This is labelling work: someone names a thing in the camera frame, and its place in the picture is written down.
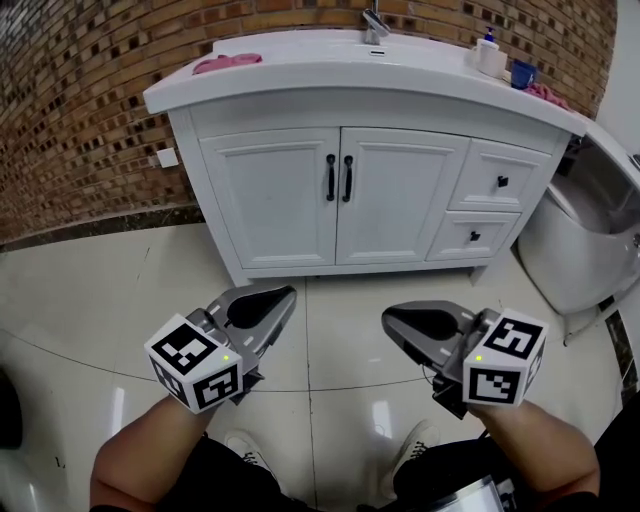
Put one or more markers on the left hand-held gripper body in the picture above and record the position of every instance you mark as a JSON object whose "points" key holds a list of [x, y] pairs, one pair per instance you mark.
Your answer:
{"points": [[200, 370]]}

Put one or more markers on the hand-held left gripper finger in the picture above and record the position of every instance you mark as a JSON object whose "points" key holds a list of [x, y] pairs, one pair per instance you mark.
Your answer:
{"points": [[220, 300], [260, 335]]}

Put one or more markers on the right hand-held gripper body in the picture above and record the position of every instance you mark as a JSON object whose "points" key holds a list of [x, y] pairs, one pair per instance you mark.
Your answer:
{"points": [[500, 370]]}

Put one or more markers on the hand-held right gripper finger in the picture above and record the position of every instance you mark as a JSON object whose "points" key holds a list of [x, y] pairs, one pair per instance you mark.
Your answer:
{"points": [[460, 312], [430, 350]]}

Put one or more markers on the white cabinet door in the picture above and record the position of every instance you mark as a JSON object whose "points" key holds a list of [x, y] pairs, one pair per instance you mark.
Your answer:
{"points": [[400, 200], [270, 200]]}

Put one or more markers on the person's left forearm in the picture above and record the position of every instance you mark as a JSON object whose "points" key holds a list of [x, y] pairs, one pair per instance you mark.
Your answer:
{"points": [[135, 450]]}

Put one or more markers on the person's right forearm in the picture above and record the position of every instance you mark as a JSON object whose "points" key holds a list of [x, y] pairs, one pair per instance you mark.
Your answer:
{"points": [[540, 450]]}

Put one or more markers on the white vanity cabinet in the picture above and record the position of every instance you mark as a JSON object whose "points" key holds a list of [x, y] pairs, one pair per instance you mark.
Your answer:
{"points": [[250, 114]]}

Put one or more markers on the black drawer knob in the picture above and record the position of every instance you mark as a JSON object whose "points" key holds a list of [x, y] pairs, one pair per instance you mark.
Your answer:
{"points": [[474, 236], [502, 182]]}

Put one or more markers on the small white drawer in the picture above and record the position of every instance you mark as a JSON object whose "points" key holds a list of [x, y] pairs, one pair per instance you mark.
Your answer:
{"points": [[450, 235]]}

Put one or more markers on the person's left white shoe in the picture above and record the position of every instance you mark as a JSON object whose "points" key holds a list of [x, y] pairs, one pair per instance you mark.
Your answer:
{"points": [[245, 447]]}

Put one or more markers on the person's white shoe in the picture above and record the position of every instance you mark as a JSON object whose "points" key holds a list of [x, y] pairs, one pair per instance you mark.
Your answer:
{"points": [[415, 445], [245, 447]]}

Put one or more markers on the person's right white shoe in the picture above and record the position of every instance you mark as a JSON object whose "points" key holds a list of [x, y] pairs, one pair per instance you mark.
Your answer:
{"points": [[415, 445]]}

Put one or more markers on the white toilet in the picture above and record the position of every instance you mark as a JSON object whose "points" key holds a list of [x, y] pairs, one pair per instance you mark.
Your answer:
{"points": [[565, 260]]}

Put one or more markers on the person's black trousers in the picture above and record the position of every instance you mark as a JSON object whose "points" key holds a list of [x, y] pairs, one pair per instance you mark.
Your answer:
{"points": [[235, 485]]}

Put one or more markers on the silver body-worn box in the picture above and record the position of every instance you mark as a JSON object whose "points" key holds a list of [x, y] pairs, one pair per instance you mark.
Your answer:
{"points": [[475, 497]]}

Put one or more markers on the large white drawer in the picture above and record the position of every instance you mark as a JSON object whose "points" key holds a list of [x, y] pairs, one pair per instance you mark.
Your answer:
{"points": [[480, 170]]}

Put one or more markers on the black round object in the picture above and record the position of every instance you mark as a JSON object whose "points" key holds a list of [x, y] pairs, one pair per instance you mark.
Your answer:
{"points": [[7, 410]]}

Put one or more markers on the pink cloth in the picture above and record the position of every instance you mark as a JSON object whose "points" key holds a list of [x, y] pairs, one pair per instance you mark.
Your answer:
{"points": [[545, 95], [220, 64]]}

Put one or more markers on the white sink countertop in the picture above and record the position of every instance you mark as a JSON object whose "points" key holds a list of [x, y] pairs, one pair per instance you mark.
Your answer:
{"points": [[300, 75]]}

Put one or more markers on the blue cup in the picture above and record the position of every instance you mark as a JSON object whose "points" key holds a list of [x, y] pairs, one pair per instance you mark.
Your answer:
{"points": [[522, 75]]}

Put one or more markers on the white mug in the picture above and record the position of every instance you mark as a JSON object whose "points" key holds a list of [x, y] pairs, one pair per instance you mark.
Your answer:
{"points": [[492, 62]]}

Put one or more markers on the white blue pump bottle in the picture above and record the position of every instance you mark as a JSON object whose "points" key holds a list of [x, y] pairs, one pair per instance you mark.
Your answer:
{"points": [[489, 33]]}

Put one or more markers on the chrome faucet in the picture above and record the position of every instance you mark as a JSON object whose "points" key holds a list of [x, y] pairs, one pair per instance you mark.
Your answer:
{"points": [[372, 32]]}

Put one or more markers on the white wall socket plate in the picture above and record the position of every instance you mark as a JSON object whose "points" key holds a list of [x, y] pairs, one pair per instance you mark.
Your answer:
{"points": [[167, 158]]}

